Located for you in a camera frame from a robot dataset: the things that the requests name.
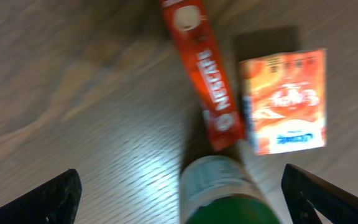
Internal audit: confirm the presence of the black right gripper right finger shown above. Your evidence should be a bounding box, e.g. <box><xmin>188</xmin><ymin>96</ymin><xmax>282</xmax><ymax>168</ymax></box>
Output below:
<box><xmin>281</xmin><ymin>164</ymin><xmax>358</xmax><ymax>224</ymax></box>

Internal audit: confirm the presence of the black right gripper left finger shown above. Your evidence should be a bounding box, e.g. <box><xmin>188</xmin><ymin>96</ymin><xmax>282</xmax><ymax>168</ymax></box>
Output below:
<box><xmin>0</xmin><ymin>169</ymin><xmax>82</xmax><ymax>224</ymax></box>

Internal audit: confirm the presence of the green lid spice jar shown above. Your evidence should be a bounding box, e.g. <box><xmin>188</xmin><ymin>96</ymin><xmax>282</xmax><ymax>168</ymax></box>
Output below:
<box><xmin>179</xmin><ymin>156</ymin><xmax>280</xmax><ymax>224</ymax></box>

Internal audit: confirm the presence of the red white sachet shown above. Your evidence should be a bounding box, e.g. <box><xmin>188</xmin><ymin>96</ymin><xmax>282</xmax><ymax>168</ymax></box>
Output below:
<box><xmin>159</xmin><ymin>0</ymin><xmax>244</xmax><ymax>151</ymax></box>

